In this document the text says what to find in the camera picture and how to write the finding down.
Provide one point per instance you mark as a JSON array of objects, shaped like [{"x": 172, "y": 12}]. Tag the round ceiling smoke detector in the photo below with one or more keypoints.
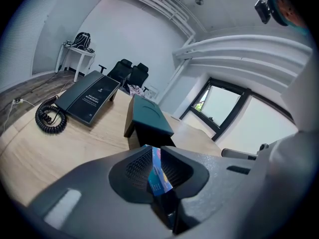
[{"x": 199, "y": 1}]

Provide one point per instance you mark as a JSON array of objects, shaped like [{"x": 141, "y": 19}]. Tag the black backpack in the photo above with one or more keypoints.
[{"x": 82, "y": 40}]

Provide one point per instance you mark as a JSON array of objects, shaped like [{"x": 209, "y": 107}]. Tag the black office chair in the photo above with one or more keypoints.
[
  {"x": 120, "y": 70},
  {"x": 139, "y": 75}
]

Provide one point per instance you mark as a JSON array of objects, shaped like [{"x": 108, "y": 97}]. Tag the black window frame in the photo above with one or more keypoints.
[{"x": 224, "y": 83}]

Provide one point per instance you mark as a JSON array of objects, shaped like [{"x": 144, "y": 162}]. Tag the white power strip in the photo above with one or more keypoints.
[{"x": 18, "y": 100}]

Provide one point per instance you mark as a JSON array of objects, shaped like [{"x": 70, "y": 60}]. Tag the small white side table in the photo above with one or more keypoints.
[{"x": 152, "y": 89}]

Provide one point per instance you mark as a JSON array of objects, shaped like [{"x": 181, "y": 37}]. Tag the dark green box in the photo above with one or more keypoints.
[{"x": 149, "y": 116}]

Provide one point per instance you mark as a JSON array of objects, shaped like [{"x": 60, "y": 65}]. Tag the patterned cloth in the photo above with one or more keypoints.
[{"x": 137, "y": 91}]

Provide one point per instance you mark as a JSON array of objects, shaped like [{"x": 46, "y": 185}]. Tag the blue card packet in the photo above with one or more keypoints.
[{"x": 159, "y": 180}]

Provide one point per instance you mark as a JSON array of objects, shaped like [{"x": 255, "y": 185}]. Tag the bundle of white ceiling pipes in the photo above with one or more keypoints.
[{"x": 236, "y": 43}]

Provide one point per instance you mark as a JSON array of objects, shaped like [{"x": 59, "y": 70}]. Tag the black desk telephone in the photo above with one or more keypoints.
[{"x": 84, "y": 96}]

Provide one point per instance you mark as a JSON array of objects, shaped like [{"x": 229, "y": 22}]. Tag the person's head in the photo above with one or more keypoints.
[{"x": 289, "y": 9}]

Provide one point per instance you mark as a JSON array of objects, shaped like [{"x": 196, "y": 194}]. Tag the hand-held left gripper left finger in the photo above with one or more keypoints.
[{"x": 94, "y": 198}]

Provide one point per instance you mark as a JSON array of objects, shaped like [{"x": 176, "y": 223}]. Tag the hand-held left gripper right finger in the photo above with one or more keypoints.
[{"x": 216, "y": 190}]

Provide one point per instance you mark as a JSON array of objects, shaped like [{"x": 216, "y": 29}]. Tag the black head-mounted camera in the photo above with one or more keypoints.
[{"x": 263, "y": 10}]

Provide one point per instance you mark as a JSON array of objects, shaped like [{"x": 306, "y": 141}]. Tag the white window blinds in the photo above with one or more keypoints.
[{"x": 20, "y": 46}]

